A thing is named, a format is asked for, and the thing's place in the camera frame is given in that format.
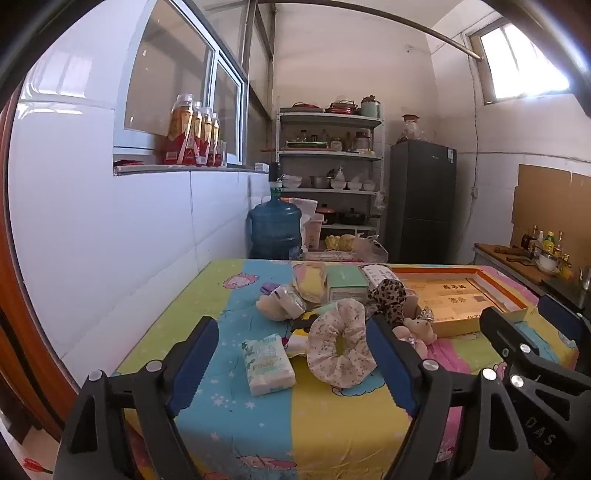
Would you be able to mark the orange-rimmed cardboard box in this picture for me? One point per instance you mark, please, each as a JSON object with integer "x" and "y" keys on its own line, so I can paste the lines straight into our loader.
{"x": 457, "y": 300}

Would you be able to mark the stack of red pans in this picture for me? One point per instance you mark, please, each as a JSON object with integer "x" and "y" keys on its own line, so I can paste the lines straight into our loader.
{"x": 342, "y": 108}

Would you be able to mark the plastic-wrapped yellow sponge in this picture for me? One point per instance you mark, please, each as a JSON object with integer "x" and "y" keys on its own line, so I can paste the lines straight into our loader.
{"x": 310, "y": 281}

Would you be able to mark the cream floral scrunchie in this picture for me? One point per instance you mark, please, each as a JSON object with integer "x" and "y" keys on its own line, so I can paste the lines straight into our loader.
{"x": 323, "y": 364}

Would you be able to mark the steel pot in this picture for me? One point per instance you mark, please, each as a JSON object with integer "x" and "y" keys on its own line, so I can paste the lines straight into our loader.
{"x": 319, "y": 182}

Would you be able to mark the yellow black cartoon packet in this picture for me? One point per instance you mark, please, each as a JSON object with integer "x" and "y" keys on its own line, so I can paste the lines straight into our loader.
{"x": 300, "y": 344}

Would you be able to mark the small white box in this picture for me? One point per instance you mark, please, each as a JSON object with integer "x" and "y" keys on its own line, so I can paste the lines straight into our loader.
{"x": 262, "y": 167}

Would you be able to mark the brown wooden stick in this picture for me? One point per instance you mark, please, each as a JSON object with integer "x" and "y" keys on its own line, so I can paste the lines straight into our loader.
{"x": 507, "y": 250}

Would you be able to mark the leopard print scrunchie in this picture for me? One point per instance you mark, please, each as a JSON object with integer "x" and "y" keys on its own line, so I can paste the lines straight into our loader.
{"x": 390, "y": 300}

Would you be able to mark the green tray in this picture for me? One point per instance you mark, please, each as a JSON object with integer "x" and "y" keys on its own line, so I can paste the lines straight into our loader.
{"x": 307, "y": 144}

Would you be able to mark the grey metal shelf rack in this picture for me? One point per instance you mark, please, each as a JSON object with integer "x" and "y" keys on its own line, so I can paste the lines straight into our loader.
{"x": 323, "y": 157}

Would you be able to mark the stack of white bowls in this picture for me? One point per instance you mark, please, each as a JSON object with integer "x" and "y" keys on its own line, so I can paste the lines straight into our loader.
{"x": 292, "y": 182}

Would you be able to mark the black water pump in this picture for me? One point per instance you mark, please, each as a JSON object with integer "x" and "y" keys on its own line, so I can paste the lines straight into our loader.
{"x": 275, "y": 173}

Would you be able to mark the floral tissue box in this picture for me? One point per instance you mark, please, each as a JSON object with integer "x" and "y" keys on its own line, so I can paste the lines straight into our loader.
{"x": 376, "y": 274}

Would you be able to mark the clear drinking glass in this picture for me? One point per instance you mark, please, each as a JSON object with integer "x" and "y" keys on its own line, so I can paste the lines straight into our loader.
{"x": 224, "y": 154}

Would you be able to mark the orange drink bottle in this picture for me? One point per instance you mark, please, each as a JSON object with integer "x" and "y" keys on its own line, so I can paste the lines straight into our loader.
{"x": 216, "y": 143}
{"x": 180, "y": 134}
{"x": 207, "y": 141}
{"x": 197, "y": 138}

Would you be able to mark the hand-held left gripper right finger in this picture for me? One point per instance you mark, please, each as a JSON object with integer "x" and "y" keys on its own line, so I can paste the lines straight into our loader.
{"x": 388, "y": 364}

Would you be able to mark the dark sauce bottle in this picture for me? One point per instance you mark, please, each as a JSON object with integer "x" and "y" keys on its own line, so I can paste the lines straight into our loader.
{"x": 526, "y": 240}

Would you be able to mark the orange white flat packet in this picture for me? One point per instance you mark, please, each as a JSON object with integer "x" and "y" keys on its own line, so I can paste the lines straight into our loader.
{"x": 328, "y": 255}

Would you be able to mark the bright outer window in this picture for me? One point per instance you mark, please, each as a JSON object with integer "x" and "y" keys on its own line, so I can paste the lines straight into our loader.
{"x": 521, "y": 64}

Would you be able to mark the metal ceiling rod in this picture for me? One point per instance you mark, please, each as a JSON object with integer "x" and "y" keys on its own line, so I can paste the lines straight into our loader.
{"x": 473, "y": 52}

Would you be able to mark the row of glass jars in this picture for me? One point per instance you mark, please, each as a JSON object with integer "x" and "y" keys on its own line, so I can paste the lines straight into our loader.
{"x": 362, "y": 141}

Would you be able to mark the white sack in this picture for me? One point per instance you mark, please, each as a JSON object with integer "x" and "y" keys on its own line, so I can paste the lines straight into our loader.
{"x": 302, "y": 205}

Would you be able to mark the pink plush bear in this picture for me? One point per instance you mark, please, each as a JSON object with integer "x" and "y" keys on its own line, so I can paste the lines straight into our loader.
{"x": 418, "y": 330}

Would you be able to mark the metal kettle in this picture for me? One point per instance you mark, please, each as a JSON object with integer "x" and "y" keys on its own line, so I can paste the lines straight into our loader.
{"x": 585, "y": 279}

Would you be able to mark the sliding interior window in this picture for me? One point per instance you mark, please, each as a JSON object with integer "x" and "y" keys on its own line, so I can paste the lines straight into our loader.
{"x": 214, "y": 69}

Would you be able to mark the white green tissue pack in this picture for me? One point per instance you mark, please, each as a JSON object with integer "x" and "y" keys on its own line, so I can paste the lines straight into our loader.
{"x": 268, "y": 364}

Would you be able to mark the plastic bag of vegetables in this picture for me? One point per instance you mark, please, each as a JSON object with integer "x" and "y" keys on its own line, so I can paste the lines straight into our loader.
{"x": 364, "y": 249}

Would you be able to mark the small yellow container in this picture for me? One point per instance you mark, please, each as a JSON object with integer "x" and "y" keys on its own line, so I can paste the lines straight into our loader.
{"x": 567, "y": 272}

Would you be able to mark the red clay pot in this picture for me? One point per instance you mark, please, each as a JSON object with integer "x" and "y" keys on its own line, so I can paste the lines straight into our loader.
{"x": 327, "y": 210}

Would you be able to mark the dark grey refrigerator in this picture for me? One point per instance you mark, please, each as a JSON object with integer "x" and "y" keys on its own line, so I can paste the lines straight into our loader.
{"x": 420, "y": 207}

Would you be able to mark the brown wooden door frame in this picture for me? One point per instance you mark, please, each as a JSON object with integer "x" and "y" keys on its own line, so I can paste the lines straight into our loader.
{"x": 27, "y": 346}

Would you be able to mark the mint green carton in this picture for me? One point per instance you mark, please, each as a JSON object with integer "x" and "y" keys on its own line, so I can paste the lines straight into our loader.
{"x": 348, "y": 290}

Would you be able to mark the colourful cartoon tablecloth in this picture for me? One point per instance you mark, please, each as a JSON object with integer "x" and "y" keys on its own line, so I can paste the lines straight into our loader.
{"x": 323, "y": 415}

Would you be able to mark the cream plush with pink bow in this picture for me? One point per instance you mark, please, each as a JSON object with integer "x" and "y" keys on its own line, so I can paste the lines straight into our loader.
{"x": 271, "y": 308}

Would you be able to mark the clear glass bottle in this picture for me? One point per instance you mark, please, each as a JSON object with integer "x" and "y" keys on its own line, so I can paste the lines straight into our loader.
{"x": 537, "y": 241}

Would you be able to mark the blue water jug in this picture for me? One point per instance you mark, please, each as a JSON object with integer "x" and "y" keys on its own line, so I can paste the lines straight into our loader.
{"x": 274, "y": 226}

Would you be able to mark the red flat tray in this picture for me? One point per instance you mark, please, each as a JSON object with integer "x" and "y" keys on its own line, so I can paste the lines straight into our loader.
{"x": 305, "y": 105}

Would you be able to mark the small tied plastic bag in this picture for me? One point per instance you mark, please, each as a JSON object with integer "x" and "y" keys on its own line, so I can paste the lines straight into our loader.
{"x": 339, "y": 174}

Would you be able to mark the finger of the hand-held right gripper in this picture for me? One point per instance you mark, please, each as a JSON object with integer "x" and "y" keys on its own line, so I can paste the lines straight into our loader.
{"x": 505, "y": 334}
{"x": 561, "y": 319}

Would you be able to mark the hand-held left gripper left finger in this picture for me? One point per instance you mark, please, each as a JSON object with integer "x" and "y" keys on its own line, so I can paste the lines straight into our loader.
{"x": 194, "y": 364}

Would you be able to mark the pink plastic bin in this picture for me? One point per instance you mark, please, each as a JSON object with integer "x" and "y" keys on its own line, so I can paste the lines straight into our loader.
{"x": 313, "y": 233}

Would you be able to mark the red flat packet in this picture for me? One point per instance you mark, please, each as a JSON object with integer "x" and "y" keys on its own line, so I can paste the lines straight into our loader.
{"x": 128, "y": 162}

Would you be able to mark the plastic-wrapped white pack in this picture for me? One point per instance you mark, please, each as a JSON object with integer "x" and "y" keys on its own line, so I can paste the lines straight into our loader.
{"x": 291, "y": 300}

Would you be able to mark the mint green enamel pot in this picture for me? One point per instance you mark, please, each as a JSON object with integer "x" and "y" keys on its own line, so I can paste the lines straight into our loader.
{"x": 370, "y": 108}

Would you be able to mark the black wok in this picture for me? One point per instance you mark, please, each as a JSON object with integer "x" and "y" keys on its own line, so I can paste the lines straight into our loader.
{"x": 353, "y": 217}

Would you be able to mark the small purple plush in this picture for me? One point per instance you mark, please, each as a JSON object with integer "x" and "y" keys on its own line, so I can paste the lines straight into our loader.
{"x": 268, "y": 289}

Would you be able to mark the white rice bowl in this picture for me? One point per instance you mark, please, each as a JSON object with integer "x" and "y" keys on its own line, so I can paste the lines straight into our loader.
{"x": 548, "y": 264}

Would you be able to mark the glass jar with red lid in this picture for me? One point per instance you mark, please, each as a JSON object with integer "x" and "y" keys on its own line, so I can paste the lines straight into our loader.
{"x": 411, "y": 131}

